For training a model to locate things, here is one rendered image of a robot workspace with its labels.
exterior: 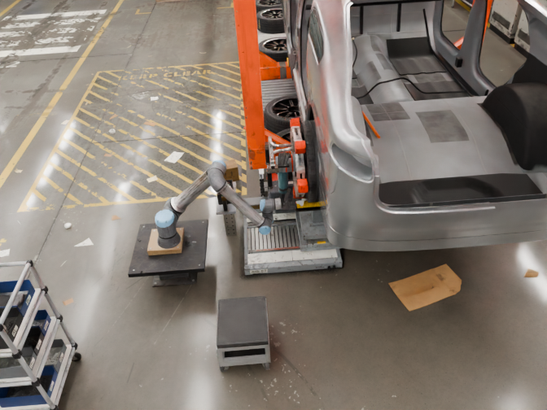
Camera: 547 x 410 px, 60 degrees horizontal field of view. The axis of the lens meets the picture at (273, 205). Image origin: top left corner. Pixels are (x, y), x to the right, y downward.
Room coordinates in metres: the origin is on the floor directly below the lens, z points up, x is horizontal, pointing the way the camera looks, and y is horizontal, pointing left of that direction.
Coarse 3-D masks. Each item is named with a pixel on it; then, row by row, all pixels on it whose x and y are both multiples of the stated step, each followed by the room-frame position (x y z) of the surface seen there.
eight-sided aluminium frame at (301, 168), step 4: (292, 128) 3.25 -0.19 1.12; (296, 128) 3.24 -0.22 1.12; (292, 132) 3.19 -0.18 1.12; (296, 132) 3.24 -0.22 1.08; (300, 136) 3.12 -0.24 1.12; (296, 140) 3.06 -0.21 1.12; (300, 140) 3.06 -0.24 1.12; (292, 152) 3.39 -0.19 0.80; (296, 156) 2.97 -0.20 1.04; (296, 160) 2.94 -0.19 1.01; (296, 164) 2.92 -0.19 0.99; (296, 168) 2.90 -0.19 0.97; (300, 168) 2.90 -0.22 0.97; (304, 168) 2.90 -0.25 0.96; (292, 172) 3.32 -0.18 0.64; (296, 172) 2.89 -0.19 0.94; (300, 172) 2.89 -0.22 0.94; (304, 172) 2.89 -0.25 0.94; (296, 176) 2.92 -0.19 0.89; (304, 176) 2.89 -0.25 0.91; (296, 180) 2.93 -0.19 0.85; (296, 188) 2.92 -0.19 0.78; (296, 192) 2.92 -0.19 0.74; (296, 196) 2.99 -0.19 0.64; (300, 196) 3.03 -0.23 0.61
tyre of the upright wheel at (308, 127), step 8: (304, 120) 3.29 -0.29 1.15; (312, 120) 3.27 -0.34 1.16; (304, 128) 3.14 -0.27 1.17; (312, 128) 3.13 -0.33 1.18; (304, 136) 3.09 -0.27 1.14; (312, 136) 3.05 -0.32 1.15; (312, 144) 2.98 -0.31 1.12; (312, 152) 2.93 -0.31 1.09; (312, 160) 2.89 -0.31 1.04; (312, 168) 2.86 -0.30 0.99; (312, 176) 2.84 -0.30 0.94; (312, 184) 2.84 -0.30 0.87; (312, 192) 2.84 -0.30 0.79; (312, 200) 2.89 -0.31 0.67
